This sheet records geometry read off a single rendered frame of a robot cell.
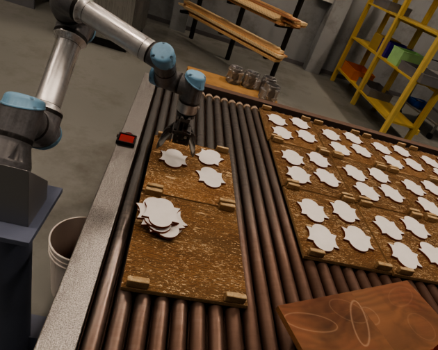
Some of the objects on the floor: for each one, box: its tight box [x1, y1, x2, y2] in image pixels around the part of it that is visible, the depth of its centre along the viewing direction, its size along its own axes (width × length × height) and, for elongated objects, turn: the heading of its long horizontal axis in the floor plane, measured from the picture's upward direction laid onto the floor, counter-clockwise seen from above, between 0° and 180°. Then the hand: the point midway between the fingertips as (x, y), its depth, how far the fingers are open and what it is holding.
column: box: [0, 185, 63, 350], centre depth 136 cm, size 38×38×87 cm
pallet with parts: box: [186, 65, 281, 103], centre depth 473 cm, size 130×91×37 cm
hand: (174, 151), depth 148 cm, fingers open, 14 cm apart
